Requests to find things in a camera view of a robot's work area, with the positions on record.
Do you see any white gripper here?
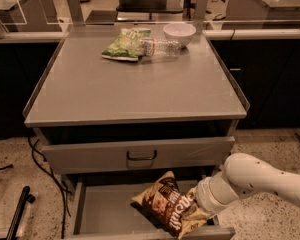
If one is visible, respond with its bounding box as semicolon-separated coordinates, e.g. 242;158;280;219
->
186;172;239;215

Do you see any brown chip bag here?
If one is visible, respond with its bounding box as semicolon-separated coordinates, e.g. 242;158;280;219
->
132;171;210;240

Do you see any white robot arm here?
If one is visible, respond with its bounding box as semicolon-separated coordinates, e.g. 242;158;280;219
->
194;153;300;218

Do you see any grey top drawer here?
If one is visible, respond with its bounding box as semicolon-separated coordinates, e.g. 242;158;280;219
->
42;136;235;174

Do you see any open grey middle drawer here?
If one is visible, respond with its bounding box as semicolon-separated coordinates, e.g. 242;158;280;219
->
65;169;235;240

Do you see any grey drawer cabinet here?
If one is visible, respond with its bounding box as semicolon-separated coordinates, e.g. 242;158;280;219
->
23;23;251;240

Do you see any green chip bag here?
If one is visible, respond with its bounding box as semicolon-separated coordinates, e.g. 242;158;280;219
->
101;27;151;61

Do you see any clear plastic water bottle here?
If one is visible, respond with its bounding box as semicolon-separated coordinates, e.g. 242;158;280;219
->
140;37;181;57

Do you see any white bowl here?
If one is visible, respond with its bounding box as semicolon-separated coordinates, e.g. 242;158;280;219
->
163;23;196;48

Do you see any black stand leg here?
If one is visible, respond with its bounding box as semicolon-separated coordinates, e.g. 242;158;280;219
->
6;186;36;240

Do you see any black floor cable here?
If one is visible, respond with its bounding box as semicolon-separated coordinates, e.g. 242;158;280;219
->
27;136;73;240

